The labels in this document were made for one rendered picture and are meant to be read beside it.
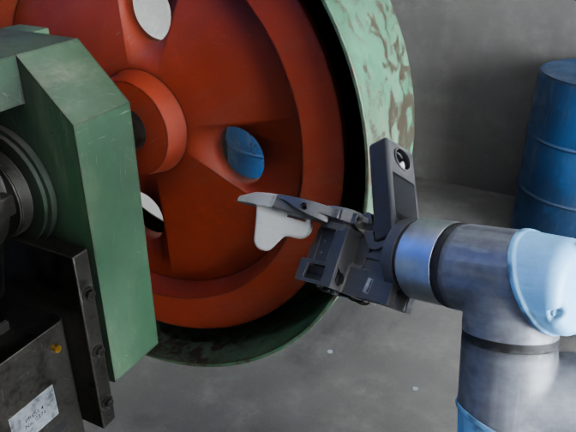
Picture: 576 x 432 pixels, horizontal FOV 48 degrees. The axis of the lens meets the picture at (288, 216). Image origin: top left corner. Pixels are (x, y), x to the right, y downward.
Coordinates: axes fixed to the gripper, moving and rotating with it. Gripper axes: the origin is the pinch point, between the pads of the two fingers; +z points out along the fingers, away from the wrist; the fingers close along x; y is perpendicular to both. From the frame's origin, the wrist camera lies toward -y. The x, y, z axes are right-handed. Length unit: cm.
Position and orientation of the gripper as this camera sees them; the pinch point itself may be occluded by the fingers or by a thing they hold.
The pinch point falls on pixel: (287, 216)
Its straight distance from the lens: 74.6
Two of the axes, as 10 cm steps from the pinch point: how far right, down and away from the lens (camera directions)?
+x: 7.1, 3.4, 6.2
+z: -6.3, -0.9, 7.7
